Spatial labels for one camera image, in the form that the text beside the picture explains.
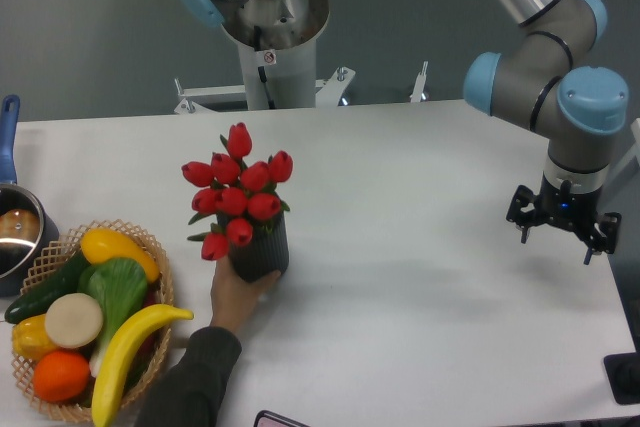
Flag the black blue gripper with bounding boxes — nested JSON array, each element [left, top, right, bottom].
[[506, 173, 622, 265]]

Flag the dark grey ribbed vase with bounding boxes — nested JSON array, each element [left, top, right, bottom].
[[228, 213, 289, 283]]

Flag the red tulip bouquet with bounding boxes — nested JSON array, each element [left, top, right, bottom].
[[181, 122, 294, 261]]

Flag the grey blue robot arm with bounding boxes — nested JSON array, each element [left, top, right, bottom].
[[180, 0, 628, 255]]

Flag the dark grey sleeved forearm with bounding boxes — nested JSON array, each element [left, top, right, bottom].
[[135, 327, 242, 426]]

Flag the person's hand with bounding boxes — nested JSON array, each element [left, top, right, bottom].
[[210, 257, 281, 335]]

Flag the black device at table edge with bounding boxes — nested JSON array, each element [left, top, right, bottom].
[[603, 352, 639, 405]]

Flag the smartphone with pink edge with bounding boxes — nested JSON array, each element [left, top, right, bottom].
[[254, 410, 308, 427]]

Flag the green bok choy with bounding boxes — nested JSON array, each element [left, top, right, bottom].
[[78, 257, 147, 378]]

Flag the yellow squash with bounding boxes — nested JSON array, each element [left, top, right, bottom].
[[80, 228, 160, 284]]

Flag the yellow banana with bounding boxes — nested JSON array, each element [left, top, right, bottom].
[[91, 304, 194, 427]]

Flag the woven wicker basket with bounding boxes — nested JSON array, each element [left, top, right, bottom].
[[6, 220, 174, 426]]

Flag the dark green cucumber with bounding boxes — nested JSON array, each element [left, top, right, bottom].
[[4, 251, 90, 324]]

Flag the orange fruit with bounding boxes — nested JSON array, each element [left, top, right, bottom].
[[33, 350, 90, 403]]

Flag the yellow bell pepper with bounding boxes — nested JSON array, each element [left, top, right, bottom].
[[12, 314, 61, 361]]

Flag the white metal post right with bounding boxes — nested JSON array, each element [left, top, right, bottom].
[[410, 61, 430, 103]]

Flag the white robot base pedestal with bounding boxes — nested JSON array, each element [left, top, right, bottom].
[[223, 0, 329, 108]]

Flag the black cable on pedestal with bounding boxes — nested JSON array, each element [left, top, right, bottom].
[[252, 25, 276, 111]]

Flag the white metal frame bracket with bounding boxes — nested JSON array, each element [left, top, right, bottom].
[[173, 66, 356, 114]]

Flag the blue handled saucepan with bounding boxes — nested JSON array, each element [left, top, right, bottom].
[[1, 94, 59, 298]]

